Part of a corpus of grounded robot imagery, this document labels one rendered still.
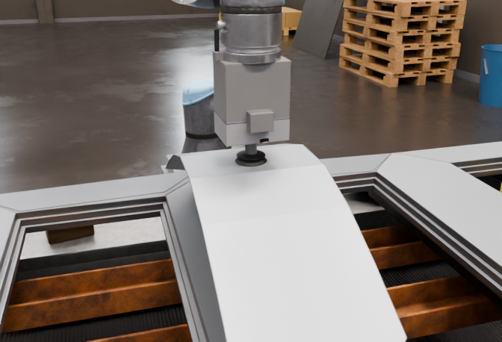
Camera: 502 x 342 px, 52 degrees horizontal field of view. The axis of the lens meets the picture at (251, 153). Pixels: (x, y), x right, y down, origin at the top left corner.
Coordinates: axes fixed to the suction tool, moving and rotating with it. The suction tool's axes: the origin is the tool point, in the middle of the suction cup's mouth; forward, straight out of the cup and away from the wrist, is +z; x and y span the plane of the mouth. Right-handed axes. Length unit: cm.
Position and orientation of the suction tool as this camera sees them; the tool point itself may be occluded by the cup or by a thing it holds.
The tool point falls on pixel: (251, 169)
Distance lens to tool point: 70.2
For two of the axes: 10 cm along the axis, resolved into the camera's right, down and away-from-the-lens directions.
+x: -3.0, -3.4, 8.9
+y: 9.5, -1.1, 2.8
